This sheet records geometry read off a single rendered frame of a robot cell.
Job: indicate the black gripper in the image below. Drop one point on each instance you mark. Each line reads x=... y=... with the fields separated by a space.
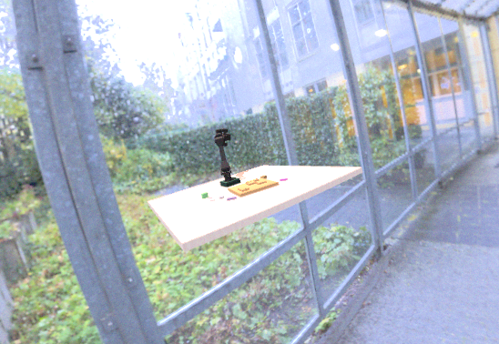
x=225 y=130

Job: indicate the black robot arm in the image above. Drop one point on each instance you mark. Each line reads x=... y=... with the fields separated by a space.
x=225 y=167

